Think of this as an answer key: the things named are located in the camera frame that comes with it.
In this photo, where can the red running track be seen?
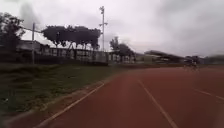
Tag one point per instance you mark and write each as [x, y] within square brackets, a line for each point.
[126, 103]

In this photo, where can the roofed grandstand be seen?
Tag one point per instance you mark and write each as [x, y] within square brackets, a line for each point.
[163, 56]

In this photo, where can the tall floodlight pole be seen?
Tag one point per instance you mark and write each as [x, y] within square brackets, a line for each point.
[103, 33]

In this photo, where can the grey utility pole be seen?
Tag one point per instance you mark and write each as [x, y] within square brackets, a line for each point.
[33, 43]

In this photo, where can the dark tree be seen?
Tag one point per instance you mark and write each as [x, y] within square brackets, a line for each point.
[9, 31]
[122, 50]

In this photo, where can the dark clump of trees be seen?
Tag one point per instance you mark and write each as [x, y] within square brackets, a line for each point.
[73, 34]

